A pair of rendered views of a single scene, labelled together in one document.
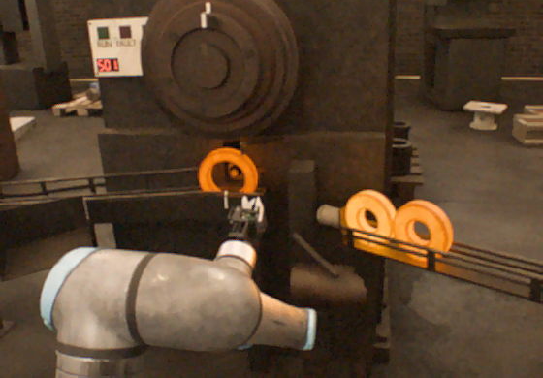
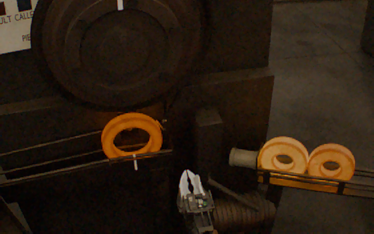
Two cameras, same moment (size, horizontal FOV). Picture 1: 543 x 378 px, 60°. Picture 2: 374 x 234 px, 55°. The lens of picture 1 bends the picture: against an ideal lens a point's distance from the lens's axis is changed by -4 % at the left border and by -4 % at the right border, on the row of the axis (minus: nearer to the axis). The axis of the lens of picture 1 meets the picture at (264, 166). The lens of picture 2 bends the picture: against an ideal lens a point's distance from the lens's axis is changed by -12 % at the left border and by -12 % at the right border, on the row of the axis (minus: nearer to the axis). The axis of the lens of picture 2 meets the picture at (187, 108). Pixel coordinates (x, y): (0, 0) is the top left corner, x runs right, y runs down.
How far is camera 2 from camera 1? 0.68 m
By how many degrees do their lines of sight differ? 27
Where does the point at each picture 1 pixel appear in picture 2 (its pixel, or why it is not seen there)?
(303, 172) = (213, 125)
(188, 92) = (100, 79)
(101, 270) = not seen: outside the picture
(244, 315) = not seen: outside the picture
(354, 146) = (248, 86)
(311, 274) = (232, 211)
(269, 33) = (185, 2)
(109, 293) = not seen: outside the picture
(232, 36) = (154, 15)
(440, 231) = (349, 167)
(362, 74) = (251, 19)
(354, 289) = (268, 212)
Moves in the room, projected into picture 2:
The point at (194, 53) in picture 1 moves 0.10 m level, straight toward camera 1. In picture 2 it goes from (109, 39) to (129, 57)
